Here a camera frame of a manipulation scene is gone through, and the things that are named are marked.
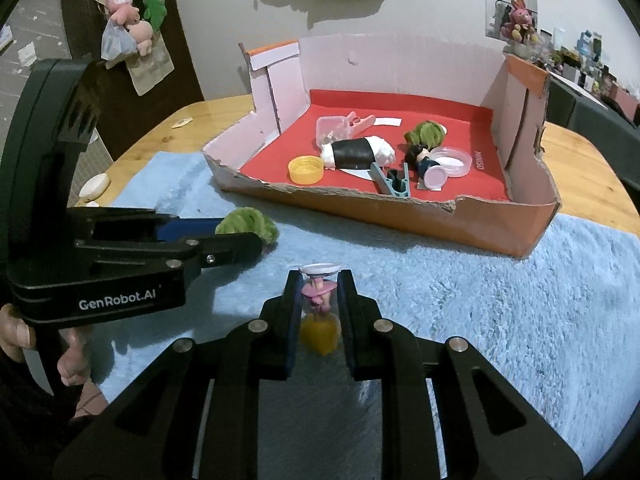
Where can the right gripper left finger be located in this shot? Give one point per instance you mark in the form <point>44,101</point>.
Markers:
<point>193,412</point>

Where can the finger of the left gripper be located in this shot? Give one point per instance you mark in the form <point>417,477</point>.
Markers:
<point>205,252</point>
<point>178,228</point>

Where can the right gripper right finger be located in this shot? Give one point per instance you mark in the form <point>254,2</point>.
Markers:
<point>446,411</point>

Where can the pink yellow small figurine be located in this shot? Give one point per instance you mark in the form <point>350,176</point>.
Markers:
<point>320,328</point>

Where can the small clear plastic box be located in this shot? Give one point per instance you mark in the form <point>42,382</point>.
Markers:
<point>330,129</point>

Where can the black white sock roll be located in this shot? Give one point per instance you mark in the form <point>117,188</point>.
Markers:
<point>358,154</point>

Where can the pink clothes peg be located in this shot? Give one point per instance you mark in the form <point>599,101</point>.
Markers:
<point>355,124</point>

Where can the teal clothes peg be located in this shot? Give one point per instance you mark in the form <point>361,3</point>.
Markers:
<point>391,182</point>

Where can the black haired doll figurine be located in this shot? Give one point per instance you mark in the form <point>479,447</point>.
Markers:
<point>431,175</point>

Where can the green yarn bundle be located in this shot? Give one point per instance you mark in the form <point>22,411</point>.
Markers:
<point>429,134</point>

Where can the round clear plastic lid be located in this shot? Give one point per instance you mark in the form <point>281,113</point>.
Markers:
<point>456,163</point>

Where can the person's left hand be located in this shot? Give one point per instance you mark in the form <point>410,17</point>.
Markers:
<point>73,366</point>

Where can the small paper scrap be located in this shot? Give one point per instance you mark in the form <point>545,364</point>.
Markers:
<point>181,123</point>

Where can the dark wooden door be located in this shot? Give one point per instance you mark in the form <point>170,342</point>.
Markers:
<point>147,70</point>

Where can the pink plush toys on door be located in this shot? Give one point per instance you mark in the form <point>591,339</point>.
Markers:
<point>128,31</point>

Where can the orange cardboard box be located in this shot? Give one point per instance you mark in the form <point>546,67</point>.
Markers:
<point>493,106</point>

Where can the dark cloth side table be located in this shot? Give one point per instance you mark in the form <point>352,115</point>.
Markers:
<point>573,107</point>

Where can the pink bunny plush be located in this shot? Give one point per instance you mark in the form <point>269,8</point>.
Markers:
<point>520,24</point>

